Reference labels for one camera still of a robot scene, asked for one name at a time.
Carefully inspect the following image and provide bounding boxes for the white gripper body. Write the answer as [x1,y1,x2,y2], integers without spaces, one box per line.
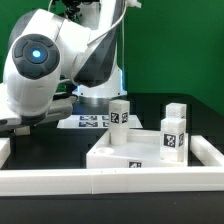
[0,94,78,127]

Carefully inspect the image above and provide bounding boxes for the white square table top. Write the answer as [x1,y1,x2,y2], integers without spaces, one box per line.
[86,129,188,168]

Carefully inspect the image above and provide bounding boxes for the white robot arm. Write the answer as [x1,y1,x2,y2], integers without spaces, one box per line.
[0,0,141,131]

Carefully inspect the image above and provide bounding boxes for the white left fence bar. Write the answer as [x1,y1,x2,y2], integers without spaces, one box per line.
[0,138,11,168]

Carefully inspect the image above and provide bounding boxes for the white fence bar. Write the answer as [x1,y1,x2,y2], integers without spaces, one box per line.
[0,138,11,168]
[190,135,224,167]
[0,167,224,196]

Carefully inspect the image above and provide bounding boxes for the white right fence bar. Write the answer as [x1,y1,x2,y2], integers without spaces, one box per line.
[190,135,224,167]

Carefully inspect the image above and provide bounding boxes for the white front fence bar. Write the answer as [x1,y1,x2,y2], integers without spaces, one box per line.
[0,167,224,196]

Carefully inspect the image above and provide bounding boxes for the white marker base plate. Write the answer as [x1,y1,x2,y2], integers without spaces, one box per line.
[57,115,142,129]

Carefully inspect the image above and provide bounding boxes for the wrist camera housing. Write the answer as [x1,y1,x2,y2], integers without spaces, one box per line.
[0,83,21,126]

